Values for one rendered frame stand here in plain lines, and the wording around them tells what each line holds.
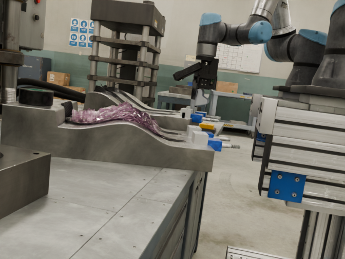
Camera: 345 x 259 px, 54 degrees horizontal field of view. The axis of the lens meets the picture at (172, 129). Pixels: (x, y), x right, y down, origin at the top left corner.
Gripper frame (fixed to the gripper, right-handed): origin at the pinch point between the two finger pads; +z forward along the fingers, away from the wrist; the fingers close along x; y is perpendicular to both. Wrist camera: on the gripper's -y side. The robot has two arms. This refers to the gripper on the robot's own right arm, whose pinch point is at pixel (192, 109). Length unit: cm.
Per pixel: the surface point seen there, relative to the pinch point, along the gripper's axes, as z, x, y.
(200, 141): 4.3, -40.8, 9.2
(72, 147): 8, -56, -19
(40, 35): -23, 28, -85
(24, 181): 7, -84, -11
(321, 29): -151, 645, 149
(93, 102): 0.8, -17.8, -32.1
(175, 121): 3.0, -17.7, -2.4
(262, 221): 90, 138, 46
